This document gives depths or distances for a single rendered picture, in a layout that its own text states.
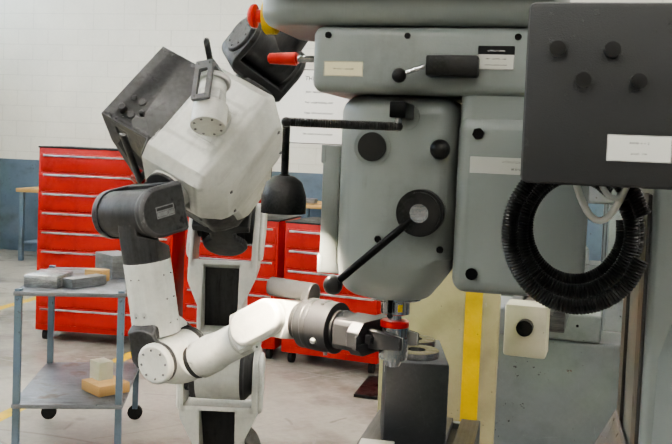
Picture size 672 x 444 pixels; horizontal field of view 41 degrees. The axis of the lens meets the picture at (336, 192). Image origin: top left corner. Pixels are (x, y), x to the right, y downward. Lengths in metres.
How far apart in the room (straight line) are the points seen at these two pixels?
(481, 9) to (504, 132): 0.18
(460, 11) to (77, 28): 10.89
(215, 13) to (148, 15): 0.89
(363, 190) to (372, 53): 0.21
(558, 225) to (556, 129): 0.28
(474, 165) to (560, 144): 0.28
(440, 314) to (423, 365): 1.50
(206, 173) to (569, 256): 0.73
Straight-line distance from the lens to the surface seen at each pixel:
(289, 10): 1.38
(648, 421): 1.32
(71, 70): 12.08
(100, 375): 4.57
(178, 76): 1.84
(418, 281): 1.38
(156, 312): 1.71
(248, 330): 1.58
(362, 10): 1.35
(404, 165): 1.35
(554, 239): 1.32
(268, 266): 6.36
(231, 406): 2.15
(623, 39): 1.07
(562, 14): 1.07
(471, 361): 3.24
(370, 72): 1.34
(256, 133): 1.77
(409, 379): 1.74
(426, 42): 1.33
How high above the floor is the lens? 1.55
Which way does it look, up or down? 3 degrees down
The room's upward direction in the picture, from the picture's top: 2 degrees clockwise
